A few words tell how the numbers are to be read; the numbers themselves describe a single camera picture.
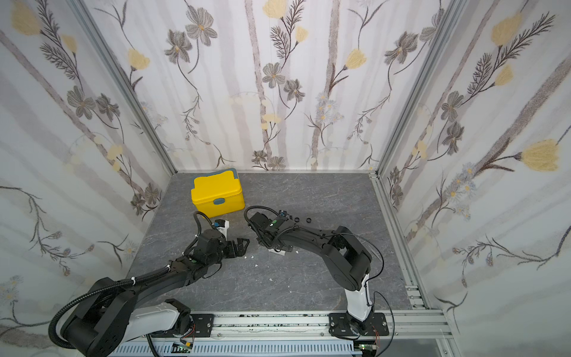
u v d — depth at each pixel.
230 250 0.78
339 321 0.75
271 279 0.84
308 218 1.02
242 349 0.70
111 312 0.42
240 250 0.80
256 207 0.78
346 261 0.48
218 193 0.93
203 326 0.74
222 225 0.80
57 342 0.41
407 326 0.77
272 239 0.63
